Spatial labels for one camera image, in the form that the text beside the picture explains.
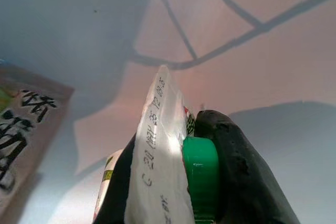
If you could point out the beige carton with black characters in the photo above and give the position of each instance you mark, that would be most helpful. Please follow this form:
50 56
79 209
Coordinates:
23 129

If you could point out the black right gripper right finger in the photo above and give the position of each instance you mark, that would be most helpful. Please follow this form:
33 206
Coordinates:
246 176

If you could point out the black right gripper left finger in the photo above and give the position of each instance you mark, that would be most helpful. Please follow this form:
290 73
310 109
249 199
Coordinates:
118 182

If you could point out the red white carton green cap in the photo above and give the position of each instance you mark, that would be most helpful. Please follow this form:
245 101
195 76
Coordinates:
160 155

